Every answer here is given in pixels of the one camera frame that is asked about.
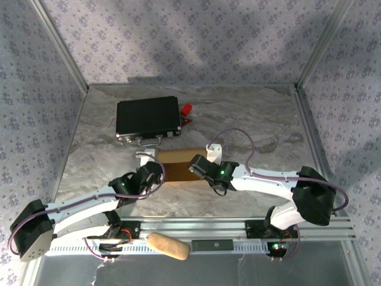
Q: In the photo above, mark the black bar on rail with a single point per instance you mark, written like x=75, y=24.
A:
x=212, y=245

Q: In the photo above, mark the red plastic cap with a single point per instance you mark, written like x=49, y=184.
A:
x=186, y=109

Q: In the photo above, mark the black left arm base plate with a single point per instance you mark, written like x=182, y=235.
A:
x=131, y=231

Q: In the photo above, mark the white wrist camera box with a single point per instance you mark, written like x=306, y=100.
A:
x=146, y=156
x=214, y=152

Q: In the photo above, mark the brown cardboard paper box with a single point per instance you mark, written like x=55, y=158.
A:
x=178, y=156

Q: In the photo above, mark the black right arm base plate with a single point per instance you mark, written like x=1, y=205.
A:
x=253, y=229

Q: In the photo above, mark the white torn tape strip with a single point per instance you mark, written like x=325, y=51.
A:
x=96, y=272

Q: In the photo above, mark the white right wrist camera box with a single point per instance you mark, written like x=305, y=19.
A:
x=214, y=152

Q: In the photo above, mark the black right controller board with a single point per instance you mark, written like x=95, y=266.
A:
x=276, y=248

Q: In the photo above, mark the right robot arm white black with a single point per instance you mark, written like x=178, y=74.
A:
x=268, y=184

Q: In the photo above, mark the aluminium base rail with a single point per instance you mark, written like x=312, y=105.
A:
x=193, y=226

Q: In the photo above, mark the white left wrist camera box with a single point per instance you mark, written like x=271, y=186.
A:
x=146, y=156

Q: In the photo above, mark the aluminium corner post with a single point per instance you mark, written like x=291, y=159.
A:
x=324, y=41
x=59, y=44

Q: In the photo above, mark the red black triangular clip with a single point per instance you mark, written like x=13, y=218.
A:
x=187, y=121

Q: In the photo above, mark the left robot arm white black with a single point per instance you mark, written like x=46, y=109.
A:
x=80, y=211

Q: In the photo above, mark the aluminium table side rail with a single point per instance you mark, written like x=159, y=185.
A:
x=309, y=125

